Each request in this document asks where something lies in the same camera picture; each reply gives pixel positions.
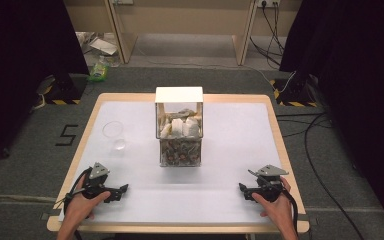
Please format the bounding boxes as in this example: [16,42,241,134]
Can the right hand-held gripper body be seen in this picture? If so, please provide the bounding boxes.
[243,164,290,203]

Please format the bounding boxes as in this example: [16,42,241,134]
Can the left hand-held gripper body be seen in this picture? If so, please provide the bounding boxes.
[79,162,122,203]

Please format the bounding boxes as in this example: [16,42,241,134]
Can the person's right hand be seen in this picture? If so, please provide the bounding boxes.
[251,176,295,228]

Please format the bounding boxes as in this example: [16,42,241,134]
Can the person's left hand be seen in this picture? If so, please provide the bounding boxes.
[64,173,112,222]

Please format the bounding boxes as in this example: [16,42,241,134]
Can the white table mat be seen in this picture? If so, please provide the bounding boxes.
[59,101,303,225]

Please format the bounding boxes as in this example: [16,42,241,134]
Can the wooden table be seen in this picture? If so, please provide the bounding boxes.
[46,92,311,234]

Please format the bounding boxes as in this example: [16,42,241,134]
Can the clear plastic cup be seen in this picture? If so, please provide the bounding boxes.
[101,120,128,152]

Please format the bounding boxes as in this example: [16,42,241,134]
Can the pile of patterned sachets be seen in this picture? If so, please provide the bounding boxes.
[160,137,202,167]

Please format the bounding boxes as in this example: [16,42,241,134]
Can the pile of white tea bags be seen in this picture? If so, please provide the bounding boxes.
[159,108,203,140]

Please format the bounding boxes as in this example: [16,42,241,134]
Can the black stand base striped tape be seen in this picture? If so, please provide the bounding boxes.
[269,78,319,108]
[35,73,88,106]

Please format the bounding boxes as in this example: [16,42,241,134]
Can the green plastic packet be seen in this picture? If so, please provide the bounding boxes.
[86,55,110,84]

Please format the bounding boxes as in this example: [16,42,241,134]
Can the crumpled white paper and cardboard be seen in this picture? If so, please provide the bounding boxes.
[75,31,122,67]

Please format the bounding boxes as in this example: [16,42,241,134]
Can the black curtain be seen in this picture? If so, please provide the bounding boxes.
[279,0,384,239]
[0,0,90,171]

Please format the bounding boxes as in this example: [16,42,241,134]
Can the beige wooden desk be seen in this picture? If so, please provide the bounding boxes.
[63,0,304,67]

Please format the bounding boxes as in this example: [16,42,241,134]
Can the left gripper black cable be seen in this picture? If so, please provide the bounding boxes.
[53,166,94,240]

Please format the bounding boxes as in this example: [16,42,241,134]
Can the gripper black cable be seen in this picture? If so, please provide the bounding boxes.
[247,169,300,234]
[53,166,94,240]

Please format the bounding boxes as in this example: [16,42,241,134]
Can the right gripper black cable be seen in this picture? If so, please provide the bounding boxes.
[247,169,300,234]

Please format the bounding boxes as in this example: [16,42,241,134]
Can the black cables on floor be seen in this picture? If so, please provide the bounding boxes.
[249,3,368,240]

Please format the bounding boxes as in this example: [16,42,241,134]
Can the white wall socket with plugs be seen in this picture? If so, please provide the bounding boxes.
[255,0,282,9]

